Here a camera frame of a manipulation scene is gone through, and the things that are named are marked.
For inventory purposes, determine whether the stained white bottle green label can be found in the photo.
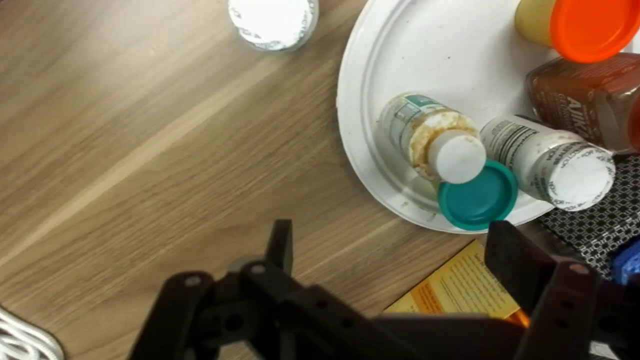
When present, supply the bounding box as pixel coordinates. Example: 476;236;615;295
376;92;488;186

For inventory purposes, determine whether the white cord bundle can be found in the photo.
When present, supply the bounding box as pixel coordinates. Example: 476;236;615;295
0;304;67;360

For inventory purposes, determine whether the yellow putty tub orange lid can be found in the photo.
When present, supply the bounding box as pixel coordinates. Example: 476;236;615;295
514;0;640;65

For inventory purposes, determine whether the yellow cardboard box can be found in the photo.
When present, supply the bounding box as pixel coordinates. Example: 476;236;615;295
385;237;537;327

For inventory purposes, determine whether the white bottle blue label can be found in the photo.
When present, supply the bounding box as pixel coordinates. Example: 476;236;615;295
226;0;323;53

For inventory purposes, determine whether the white bottle black print label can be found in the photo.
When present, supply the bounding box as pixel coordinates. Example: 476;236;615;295
479;113;618;214

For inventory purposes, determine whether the white paper plate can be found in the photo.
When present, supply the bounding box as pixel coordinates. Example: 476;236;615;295
334;0;640;236

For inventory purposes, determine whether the brown spice bottle orange lid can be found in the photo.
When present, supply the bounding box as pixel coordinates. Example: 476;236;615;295
524;51;640;156

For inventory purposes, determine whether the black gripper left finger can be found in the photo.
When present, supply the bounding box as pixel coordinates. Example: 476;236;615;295
126;217;402;360

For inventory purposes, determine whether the green putty tub teal lid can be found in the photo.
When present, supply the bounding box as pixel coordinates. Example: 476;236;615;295
437;158;521;234

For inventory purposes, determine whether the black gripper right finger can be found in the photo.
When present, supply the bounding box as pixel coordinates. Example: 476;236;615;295
482;219;640;360

